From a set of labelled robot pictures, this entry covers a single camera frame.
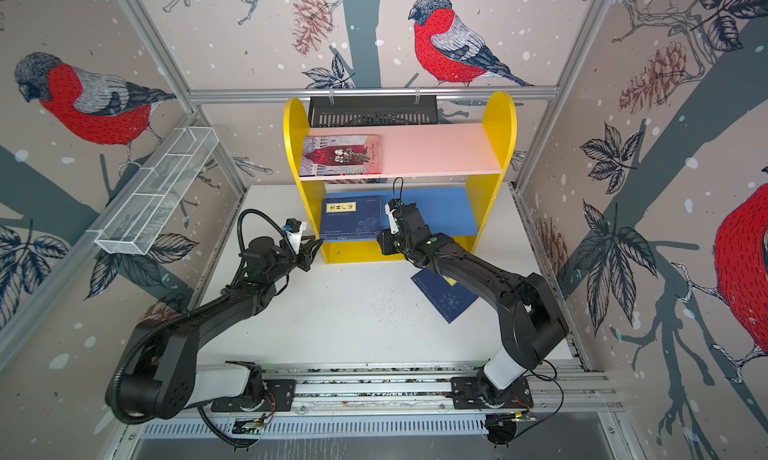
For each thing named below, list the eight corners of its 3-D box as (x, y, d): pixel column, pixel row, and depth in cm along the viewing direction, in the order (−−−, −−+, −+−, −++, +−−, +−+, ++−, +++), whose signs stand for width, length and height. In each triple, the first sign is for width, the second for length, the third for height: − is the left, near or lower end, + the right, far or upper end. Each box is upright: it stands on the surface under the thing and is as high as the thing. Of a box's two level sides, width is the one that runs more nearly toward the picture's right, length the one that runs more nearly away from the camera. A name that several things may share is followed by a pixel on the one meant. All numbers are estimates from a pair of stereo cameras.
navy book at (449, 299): (449, 323, 88) (450, 320, 86) (410, 281, 97) (410, 278, 95) (476, 299, 92) (478, 296, 91) (436, 261, 101) (437, 257, 100)
